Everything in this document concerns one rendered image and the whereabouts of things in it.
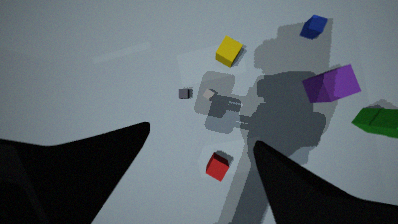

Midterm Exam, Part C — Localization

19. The green block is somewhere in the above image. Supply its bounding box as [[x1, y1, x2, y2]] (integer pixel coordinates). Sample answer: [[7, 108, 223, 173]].
[[370, 109, 398, 138], [351, 108, 385, 136]]

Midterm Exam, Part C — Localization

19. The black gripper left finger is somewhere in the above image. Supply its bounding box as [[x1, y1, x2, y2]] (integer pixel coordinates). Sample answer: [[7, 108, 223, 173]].
[[0, 122, 150, 224]]

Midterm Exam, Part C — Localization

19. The yellow block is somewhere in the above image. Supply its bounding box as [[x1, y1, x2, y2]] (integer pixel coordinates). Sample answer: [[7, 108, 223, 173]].
[[216, 35, 243, 68]]

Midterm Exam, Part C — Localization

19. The purple cube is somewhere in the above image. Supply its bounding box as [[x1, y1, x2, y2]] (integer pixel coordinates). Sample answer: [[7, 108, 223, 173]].
[[302, 64, 361, 103]]

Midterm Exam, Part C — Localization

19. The dark red block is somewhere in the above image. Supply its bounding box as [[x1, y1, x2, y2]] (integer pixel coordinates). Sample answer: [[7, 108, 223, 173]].
[[206, 153, 229, 182]]

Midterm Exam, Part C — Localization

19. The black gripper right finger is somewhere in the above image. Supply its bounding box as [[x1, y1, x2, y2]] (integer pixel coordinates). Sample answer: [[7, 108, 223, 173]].
[[253, 140, 398, 224]]

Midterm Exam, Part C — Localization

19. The blue block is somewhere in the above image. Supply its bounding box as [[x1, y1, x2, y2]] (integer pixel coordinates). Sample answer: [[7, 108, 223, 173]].
[[299, 15, 327, 40]]

